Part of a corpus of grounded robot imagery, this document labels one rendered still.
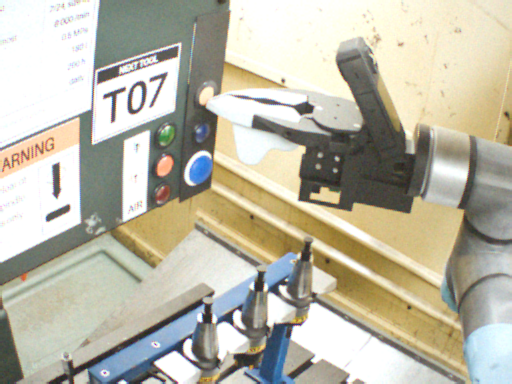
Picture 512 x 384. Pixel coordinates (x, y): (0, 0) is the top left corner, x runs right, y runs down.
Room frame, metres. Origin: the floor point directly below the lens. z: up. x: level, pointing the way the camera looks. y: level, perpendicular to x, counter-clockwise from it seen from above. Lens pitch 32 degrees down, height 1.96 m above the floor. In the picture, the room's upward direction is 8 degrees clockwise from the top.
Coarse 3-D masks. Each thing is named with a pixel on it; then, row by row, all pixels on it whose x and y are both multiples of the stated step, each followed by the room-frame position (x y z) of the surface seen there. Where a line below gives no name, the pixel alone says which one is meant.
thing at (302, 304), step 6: (282, 288) 0.90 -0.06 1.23; (282, 294) 0.89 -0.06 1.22; (288, 294) 0.89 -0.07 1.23; (312, 294) 0.90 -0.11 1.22; (288, 300) 0.88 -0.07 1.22; (294, 300) 0.87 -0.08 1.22; (300, 300) 0.88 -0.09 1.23; (306, 300) 0.88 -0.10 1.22; (312, 300) 0.90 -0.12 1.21; (294, 306) 0.88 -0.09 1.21; (300, 306) 0.88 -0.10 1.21; (306, 306) 0.88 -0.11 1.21
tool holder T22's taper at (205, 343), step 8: (200, 320) 0.72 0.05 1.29; (200, 328) 0.72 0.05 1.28; (208, 328) 0.72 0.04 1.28; (216, 328) 0.73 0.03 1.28; (200, 336) 0.71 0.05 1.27; (208, 336) 0.71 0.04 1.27; (216, 336) 0.72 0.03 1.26; (192, 344) 0.72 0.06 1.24; (200, 344) 0.71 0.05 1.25; (208, 344) 0.71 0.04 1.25; (216, 344) 0.72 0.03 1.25; (192, 352) 0.72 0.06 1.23; (200, 352) 0.71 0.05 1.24; (208, 352) 0.71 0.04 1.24; (216, 352) 0.72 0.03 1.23
